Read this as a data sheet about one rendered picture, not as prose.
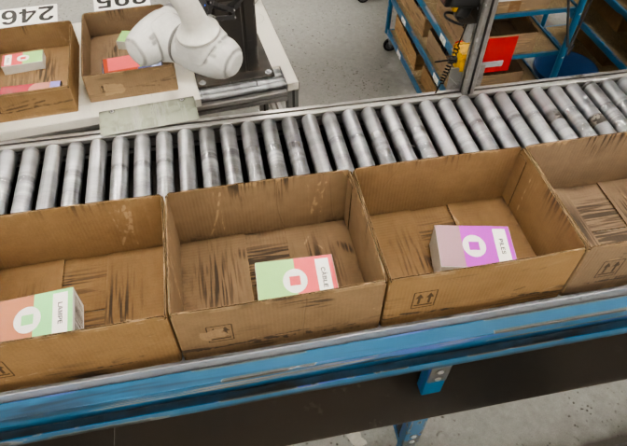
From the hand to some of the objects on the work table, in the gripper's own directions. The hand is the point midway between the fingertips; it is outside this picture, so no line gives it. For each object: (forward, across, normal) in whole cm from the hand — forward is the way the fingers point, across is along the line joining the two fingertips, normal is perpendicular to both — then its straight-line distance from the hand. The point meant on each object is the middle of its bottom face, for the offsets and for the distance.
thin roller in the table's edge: (-4, +39, -11) cm, 40 cm away
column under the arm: (+6, +34, -23) cm, 41 cm away
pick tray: (-38, +17, -68) cm, 80 cm away
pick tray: (-13, +24, -50) cm, 57 cm away
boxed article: (-34, +14, -76) cm, 85 cm away
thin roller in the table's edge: (-3, +38, -13) cm, 40 cm away
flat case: (-46, +18, -61) cm, 78 cm away
